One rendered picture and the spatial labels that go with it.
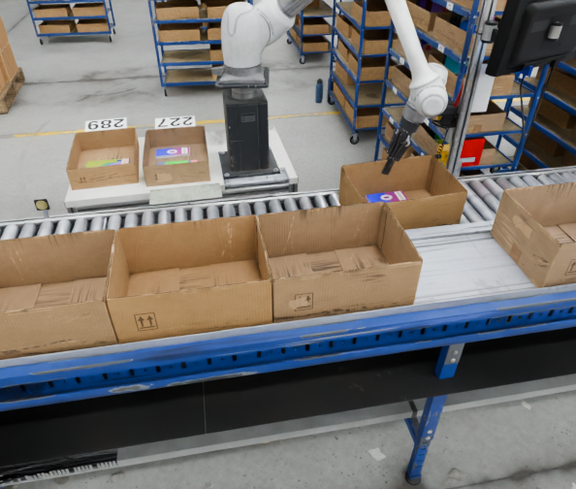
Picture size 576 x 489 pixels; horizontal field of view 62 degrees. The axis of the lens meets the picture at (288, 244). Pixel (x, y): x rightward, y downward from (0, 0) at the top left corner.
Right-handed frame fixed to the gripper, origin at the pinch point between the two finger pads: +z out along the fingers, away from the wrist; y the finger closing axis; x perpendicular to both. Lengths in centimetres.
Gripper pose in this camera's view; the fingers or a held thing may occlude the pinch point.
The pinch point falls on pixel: (387, 165)
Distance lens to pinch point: 201.3
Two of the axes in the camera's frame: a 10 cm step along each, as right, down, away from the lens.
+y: -1.8, -6.0, 7.8
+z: -3.4, 7.8, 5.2
